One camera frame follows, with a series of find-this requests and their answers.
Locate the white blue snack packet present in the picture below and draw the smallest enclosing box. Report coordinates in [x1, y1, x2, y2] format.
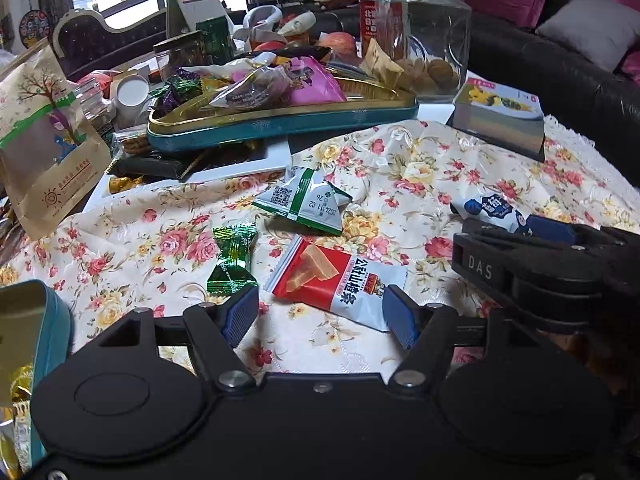
[450, 189, 532, 234]

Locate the teal candy tin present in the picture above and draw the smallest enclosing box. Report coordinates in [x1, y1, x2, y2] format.
[146, 76, 420, 154]

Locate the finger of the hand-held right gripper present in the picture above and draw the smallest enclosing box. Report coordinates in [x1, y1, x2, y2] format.
[460, 217, 617, 257]
[522, 213, 584, 244]

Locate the black leather sofa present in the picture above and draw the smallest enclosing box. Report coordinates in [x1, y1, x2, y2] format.
[470, 0, 640, 187]

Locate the floral tablecloth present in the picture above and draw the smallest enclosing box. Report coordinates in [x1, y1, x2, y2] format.
[0, 115, 640, 387]

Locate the yellow patterned wrapper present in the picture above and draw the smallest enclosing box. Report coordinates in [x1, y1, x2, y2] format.
[360, 40, 406, 86]

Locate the green white snack packet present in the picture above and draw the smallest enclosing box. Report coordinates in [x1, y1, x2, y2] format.
[252, 166, 354, 236]

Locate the teal tin tray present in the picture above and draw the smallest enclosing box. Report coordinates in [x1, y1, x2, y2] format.
[0, 280, 74, 477]

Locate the cookie jar with dark lid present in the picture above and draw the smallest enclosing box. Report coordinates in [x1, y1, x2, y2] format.
[152, 30, 211, 69]

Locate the round colourful wall disc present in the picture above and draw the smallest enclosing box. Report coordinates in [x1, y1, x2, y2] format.
[17, 9, 51, 49]

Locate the gold wrapped chocolate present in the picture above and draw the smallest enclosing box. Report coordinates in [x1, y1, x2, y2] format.
[109, 175, 146, 195]

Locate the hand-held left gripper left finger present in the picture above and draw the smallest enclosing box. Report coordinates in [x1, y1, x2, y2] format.
[87, 284, 261, 394]

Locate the flat box with yellow picture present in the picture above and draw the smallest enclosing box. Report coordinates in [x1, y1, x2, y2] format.
[446, 82, 546, 164]

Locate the white cup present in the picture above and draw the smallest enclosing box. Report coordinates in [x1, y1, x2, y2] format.
[111, 74, 151, 127]

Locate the small clear cookie jar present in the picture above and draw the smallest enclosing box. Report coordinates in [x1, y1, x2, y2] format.
[112, 130, 152, 157]

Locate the pink snack packet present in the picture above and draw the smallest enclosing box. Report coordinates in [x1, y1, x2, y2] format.
[287, 57, 349, 106]

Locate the dark tufted chaise lounge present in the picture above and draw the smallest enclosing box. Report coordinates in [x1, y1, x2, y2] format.
[52, 7, 169, 77]

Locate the clear packet brown snack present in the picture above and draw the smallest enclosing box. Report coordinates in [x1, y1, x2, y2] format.
[210, 67, 294, 111]

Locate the black snack packet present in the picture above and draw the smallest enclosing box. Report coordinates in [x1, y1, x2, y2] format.
[112, 155, 194, 181]

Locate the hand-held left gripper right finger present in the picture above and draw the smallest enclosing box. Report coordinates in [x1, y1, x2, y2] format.
[381, 284, 541, 395]

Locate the green wrapped candy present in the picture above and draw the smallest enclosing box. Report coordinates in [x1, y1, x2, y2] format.
[207, 222, 259, 295]

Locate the white carton red label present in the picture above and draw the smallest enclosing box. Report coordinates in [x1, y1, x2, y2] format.
[165, 0, 236, 41]

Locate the kraft paper bag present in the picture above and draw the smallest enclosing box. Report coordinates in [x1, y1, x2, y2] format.
[0, 45, 114, 242]

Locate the grey cushion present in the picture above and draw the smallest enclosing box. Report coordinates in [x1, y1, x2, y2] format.
[537, 0, 640, 74]

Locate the large clear glass jar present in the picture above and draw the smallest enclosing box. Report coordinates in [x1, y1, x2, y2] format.
[375, 0, 474, 105]

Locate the white tray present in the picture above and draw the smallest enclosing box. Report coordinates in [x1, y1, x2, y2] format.
[82, 137, 294, 212]

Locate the pile of wrapped candies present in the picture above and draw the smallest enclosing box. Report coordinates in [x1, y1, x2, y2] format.
[150, 55, 296, 112]

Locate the red white snack packet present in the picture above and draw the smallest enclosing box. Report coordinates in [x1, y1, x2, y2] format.
[265, 235, 409, 334]

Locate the pile of walnuts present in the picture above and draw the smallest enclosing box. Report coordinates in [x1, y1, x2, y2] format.
[395, 57, 461, 96]

